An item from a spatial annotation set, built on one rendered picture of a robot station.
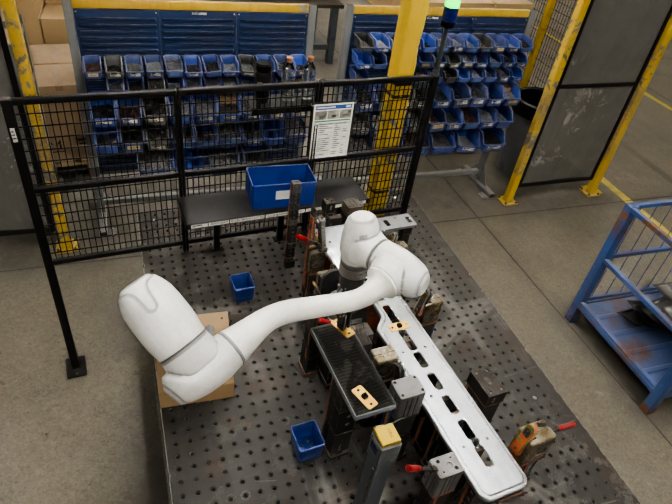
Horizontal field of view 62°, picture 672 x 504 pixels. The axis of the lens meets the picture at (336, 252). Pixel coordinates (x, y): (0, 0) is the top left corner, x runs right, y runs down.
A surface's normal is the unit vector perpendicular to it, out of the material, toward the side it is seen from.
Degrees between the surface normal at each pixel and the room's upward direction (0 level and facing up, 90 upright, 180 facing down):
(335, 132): 90
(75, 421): 0
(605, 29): 91
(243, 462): 0
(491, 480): 0
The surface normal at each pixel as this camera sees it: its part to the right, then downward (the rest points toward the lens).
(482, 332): 0.12, -0.77
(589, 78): 0.33, 0.65
